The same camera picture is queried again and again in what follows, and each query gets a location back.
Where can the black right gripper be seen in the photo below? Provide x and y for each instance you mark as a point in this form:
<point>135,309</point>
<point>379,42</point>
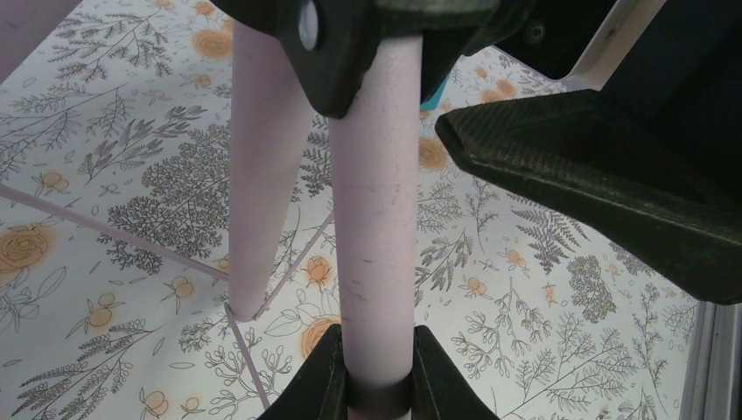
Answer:
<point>642,159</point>

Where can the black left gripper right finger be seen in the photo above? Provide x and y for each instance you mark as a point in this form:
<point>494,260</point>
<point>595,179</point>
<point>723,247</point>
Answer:
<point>439,390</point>

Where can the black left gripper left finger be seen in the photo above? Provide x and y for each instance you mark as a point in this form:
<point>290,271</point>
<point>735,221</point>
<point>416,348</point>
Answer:
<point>317,391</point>

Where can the white tripod music stand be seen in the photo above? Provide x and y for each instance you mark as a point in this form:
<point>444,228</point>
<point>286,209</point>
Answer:
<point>367,66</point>

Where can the blue metronome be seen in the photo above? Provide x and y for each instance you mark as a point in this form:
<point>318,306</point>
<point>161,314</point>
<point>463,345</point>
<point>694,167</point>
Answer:
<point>434,100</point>

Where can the floral patterned table mat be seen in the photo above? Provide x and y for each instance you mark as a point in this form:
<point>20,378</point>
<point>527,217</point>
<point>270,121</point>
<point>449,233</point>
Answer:
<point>122,115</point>

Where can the aluminium front rail frame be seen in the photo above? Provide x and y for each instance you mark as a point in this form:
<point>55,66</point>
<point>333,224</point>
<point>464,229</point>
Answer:
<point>712,388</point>

